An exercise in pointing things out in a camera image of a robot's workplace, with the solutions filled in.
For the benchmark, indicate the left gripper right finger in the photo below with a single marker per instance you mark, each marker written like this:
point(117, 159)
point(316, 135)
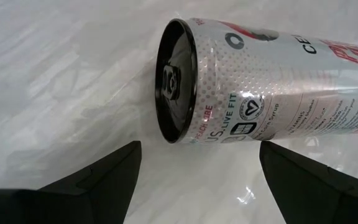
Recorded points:
point(322, 196)

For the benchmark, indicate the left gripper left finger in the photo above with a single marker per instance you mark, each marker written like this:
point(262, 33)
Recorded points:
point(82, 199)

